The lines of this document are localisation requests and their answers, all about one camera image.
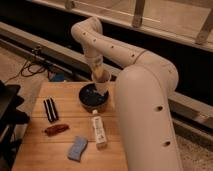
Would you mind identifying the brown sausage toy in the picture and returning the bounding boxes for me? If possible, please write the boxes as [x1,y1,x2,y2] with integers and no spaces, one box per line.
[44,124,69,136]

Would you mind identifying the black chair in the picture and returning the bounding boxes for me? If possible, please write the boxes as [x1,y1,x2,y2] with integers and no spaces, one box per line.
[0,80,30,168]

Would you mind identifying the white ceramic cup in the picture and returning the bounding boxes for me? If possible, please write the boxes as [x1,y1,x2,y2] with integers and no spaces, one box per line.
[91,70,111,95]

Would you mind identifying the blue sponge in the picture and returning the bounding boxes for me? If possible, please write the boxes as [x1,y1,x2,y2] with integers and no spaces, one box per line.
[67,136,88,162]

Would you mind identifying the black cables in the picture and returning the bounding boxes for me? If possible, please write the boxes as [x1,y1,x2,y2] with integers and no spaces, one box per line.
[3,46,54,84]

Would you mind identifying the blue object on floor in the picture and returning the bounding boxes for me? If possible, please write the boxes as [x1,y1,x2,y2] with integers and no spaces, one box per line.
[50,73,65,82]

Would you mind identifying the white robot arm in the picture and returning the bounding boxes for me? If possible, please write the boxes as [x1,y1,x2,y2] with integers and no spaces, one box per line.
[71,17,183,171]

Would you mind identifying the wooden table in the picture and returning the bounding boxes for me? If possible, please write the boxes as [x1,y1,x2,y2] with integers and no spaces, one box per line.
[12,82,128,171]

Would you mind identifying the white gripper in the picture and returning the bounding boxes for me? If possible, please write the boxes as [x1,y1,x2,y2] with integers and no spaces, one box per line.
[86,56,105,81]

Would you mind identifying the black white striped object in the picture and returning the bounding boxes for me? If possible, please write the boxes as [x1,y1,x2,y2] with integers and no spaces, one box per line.
[43,98,59,123]

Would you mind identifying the dark blue ceramic bowl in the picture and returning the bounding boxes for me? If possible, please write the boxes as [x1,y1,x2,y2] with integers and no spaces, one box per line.
[79,83,109,112]

